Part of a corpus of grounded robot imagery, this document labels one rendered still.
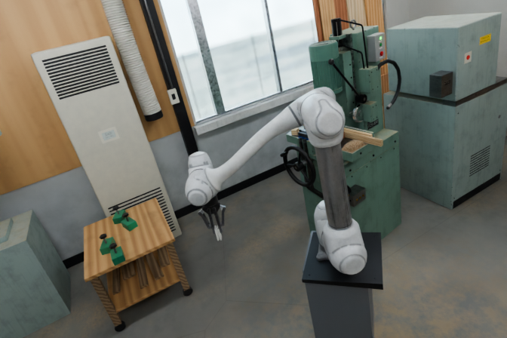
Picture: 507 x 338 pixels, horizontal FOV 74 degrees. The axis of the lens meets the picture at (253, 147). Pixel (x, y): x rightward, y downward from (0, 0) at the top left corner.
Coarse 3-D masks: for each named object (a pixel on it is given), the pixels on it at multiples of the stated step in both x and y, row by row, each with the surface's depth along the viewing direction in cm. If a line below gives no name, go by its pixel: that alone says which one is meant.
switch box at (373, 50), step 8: (376, 32) 213; (384, 32) 209; (368, 40) 209; (376, 40) 206; (384, 40) 210; (368, 48) 211; (376, 48) 208; (384, 48) 212; (368, 56) 214; (376, 56) 210; (384, 56) 214
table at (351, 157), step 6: (288, 138) 244; (294, 138) 238; (348, 138) 217; (342, 144) 211; (366, 144) 205; (342, 150) 204; (360, 150) 202; (366, 150) 205; (312, 156) 214; (348, 156) 201; (354, 156) 200; (360, 156) 203
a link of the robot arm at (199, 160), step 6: (192, 156) 142; (198, 156) 142; (204, 156) 143; (192, 162) 142; (198, 162) 141; (204, 162) 142; (210, 162) 146; (192, 168) 141; (198, 168) 140; (204, 168) 140; (210, 168) 143
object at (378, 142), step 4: (348, 132) 216; (348, 136) 217; (352, 136) 213; (356, 136) 211; (360, 136) 208; (364, 136) 206; (368, 136) 205; (364, 140) 207; (368, 140) 204; (372, 140) 202; (376, 140) 199; (380, 140) 197; (372, 144) 203; (376, 144) 200; (380, 144) 198
